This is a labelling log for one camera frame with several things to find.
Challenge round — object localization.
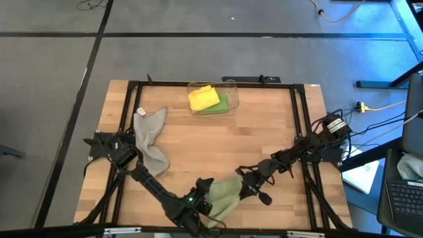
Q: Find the bright green microfiber towel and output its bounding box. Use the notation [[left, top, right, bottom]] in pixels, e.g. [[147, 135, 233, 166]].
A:
[[200, 92, 230, 115]]

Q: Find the grey microfiber towel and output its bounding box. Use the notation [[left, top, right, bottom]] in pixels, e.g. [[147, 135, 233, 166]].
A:
[[133, 106, 170, 178]]

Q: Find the white box with green logo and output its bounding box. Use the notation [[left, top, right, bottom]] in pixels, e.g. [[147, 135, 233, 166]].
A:
[[341, 144, 380, 195]]

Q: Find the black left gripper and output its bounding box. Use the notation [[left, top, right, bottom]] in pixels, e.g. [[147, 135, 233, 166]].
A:
[[180, 177, 215, 218]]

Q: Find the grey open laptop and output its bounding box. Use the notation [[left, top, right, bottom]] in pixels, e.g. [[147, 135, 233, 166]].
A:
[[376, 72, 423, 237]]

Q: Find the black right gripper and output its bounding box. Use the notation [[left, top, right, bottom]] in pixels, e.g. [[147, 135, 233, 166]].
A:
[[235, 167, 274, 206]]

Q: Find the yellow power plug cable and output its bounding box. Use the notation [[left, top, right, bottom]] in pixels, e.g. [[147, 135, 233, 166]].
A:
[[355, 99, 407, 113]]

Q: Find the black desk foot bar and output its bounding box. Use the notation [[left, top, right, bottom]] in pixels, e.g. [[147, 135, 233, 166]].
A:
[[356, 61, 423, 89]]

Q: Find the black diagonal stand beam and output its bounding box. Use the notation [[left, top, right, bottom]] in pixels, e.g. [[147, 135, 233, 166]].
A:
[[340, 137, 403, 173]]

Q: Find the black aluminium table frame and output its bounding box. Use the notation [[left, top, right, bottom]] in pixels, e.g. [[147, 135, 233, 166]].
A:
[[74, 74, 353, 232]]

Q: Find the clear plastic bin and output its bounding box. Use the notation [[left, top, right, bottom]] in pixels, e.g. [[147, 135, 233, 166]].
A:
[[186, 80, 240, 118]]

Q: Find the silver metal bracket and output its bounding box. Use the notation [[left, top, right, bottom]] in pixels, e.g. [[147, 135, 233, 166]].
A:
[[286, 230, 325, 238], [104, 226, 142, 235]]

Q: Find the pale green microfiber towel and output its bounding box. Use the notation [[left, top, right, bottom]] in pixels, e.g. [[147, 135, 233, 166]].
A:
[[204, 175, 244, 229]]

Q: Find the black overhead crossbeam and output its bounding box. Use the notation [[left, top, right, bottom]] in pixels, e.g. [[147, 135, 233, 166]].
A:
[[0, 223, 407, 238]]

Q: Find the dark grey chair foot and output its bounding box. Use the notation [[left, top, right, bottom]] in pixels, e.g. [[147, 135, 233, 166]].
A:
[[0, 143, 26, 159]]

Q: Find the pale crumpled cloth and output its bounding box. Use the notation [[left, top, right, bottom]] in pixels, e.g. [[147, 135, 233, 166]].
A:
[[396, 153, 423, 182]]

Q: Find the yellow microfiber towel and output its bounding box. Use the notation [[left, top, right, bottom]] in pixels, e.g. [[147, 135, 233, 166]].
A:
[[187, 85, 221, 112]]

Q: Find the beige floor cable with plug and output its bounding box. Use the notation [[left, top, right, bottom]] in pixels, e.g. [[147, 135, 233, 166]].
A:
[[309, 0, 366, 24]]

